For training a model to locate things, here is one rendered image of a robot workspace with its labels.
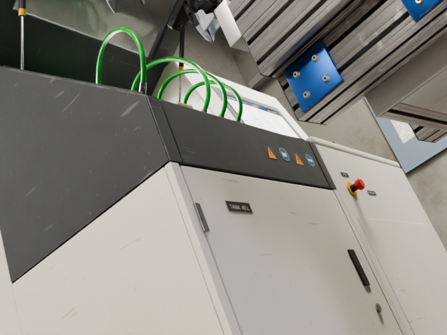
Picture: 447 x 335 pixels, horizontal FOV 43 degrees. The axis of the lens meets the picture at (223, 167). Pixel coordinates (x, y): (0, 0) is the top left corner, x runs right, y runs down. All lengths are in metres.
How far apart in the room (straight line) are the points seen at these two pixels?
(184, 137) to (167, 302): 0.34
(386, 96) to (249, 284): 0.42
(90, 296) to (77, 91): 0.46
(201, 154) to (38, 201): 0.43
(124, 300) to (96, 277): 0.10
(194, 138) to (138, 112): 0.13
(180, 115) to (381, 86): 0.44
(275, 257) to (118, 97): 0.47
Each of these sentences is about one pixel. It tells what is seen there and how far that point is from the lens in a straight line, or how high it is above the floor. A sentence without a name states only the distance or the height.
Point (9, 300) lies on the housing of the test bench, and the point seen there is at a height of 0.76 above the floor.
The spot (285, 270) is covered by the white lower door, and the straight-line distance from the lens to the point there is 1.22.
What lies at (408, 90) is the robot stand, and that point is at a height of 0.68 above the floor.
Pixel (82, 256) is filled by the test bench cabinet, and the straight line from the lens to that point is 1.27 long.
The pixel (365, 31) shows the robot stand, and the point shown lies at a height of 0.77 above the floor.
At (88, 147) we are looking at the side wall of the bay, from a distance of 1.28.
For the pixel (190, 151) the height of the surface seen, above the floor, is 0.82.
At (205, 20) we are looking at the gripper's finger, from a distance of 1.57.
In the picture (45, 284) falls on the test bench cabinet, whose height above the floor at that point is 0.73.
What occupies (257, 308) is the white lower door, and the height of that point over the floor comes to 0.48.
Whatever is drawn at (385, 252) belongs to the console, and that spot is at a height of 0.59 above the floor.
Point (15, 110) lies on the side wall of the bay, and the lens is 1.55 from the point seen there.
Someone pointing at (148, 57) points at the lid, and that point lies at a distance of 2.14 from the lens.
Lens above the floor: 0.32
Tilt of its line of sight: 23 degrees up
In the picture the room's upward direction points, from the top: 22 degrees counter-clockwise
